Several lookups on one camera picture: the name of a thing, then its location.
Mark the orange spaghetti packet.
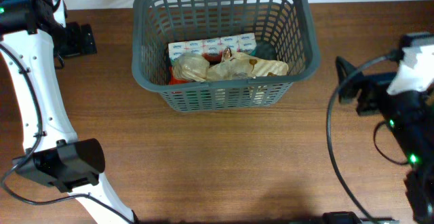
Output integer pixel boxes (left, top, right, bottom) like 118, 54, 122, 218
169, 67, 189, 85

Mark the tissue pack multipack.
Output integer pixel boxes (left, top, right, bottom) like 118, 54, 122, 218
168, 33, 257, 63

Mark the brown paper bag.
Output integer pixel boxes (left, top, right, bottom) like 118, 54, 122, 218
218, 48, 289, 79

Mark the cream paper bag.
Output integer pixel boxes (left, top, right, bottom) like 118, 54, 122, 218
171, 52, 238, 83

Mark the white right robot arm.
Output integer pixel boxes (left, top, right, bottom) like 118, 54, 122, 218
325, 54, 433, 223

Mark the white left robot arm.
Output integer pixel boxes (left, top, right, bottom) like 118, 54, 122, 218
1, 0, 138, 223

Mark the grey plastic basket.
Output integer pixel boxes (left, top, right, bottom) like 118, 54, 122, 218
132, 0, 321, 112

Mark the black cable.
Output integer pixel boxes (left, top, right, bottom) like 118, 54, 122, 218
325, 49, 410, 224

